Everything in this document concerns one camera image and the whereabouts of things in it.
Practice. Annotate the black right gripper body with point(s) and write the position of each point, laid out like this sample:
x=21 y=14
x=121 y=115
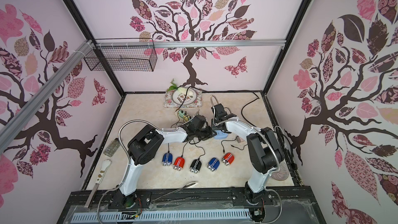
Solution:
x=217 y=121

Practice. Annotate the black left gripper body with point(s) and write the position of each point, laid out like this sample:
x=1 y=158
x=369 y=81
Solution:
x=204 y=134

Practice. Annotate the pink USB charger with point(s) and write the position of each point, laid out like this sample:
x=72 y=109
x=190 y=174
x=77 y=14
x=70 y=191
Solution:
x=238 y=139

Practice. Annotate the black electric shaver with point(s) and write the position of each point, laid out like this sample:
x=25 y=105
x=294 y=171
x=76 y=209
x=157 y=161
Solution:
x=195 y=166

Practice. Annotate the red electric shaver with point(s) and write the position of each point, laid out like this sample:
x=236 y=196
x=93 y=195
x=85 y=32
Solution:
x=179 y=163
x=228 y=159

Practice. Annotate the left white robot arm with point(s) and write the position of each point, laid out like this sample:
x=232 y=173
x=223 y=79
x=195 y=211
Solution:
x=144 y=145

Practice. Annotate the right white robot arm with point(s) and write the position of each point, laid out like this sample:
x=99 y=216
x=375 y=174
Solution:
x=264 y=148

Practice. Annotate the blue electric shaver right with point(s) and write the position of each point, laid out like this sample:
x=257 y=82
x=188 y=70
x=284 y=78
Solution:
x=213 y=164

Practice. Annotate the blue electric shaver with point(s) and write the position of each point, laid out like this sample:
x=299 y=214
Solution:
x=213 y=164
x=167 y=159

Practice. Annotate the blue electric shaver left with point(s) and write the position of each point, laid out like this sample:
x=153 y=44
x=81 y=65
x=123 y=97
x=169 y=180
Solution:
x=167 y=159

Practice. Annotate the beige power strip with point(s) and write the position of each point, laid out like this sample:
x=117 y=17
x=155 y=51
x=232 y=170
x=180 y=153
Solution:
x=183 y=116

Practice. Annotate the blue square power cube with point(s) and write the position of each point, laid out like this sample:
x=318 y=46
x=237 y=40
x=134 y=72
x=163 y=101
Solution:
x=220 y=135

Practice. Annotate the white plate with red print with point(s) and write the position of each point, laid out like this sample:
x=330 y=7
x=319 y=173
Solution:
x=185 y=99

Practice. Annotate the floral rectangular tray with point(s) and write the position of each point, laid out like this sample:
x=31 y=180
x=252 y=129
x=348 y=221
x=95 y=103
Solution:
x=168 y=102

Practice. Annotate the pale green vegetable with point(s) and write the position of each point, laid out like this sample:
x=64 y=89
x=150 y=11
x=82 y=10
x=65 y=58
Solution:
x=182 y=90

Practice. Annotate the green leaf sprig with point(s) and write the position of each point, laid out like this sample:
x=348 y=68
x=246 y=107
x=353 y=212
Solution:
x=172 y=87

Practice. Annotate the glass spice jar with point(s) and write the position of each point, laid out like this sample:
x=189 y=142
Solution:
x=112 y=148

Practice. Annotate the black wire basket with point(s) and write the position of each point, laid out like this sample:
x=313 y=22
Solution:
x=122 y=54

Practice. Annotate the aluminium rail back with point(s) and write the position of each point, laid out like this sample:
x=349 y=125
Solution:
x=193 y=44

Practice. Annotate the aluminium rail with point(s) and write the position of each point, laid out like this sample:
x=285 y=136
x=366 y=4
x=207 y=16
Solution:
x=193 y=44
x=17 y=123

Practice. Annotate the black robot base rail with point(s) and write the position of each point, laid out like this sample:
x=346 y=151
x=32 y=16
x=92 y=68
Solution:
x=275 y=205

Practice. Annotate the white slotted cable duct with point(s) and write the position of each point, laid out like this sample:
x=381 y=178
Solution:
x=159 y=216

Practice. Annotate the aluminium rail left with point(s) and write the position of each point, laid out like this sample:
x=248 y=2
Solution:
x=17 y=123

